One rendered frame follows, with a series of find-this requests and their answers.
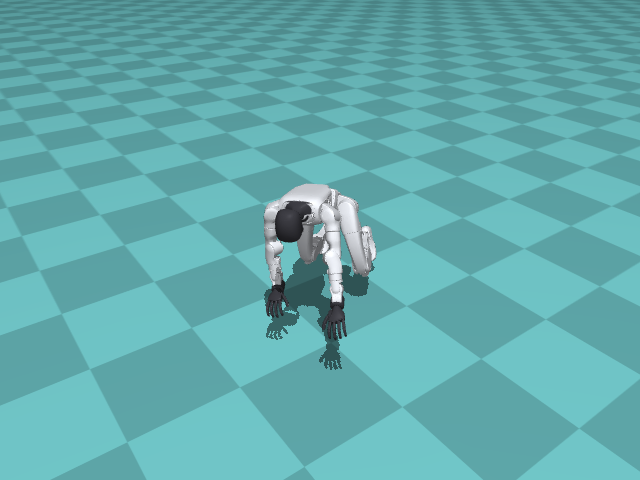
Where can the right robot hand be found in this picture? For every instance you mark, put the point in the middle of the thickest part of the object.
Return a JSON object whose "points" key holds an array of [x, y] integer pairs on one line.
{"points": [[275, 298]]}

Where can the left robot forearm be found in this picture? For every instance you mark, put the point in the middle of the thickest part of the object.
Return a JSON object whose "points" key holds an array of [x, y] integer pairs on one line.
{"points": [[335, 275]]}

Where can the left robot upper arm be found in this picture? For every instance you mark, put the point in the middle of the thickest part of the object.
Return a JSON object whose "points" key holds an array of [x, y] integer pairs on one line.
{"points": [[331, 217]]}

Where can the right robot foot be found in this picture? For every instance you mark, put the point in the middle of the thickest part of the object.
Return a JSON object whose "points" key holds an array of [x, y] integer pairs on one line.
{"points": [[325, 245]]}

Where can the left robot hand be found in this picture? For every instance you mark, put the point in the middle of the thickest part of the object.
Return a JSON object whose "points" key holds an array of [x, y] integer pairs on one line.
{"points": [[335, 316]]}

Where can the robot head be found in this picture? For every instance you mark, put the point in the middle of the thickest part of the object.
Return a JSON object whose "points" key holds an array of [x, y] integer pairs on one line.
{"points": [[288, 222]]}

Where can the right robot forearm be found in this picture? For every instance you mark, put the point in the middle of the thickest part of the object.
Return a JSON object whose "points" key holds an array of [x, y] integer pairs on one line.
{"points": [[276, 275]]}

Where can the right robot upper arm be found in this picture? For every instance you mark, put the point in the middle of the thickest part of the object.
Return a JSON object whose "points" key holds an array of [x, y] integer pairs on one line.
{"points": [[271, 211]]}

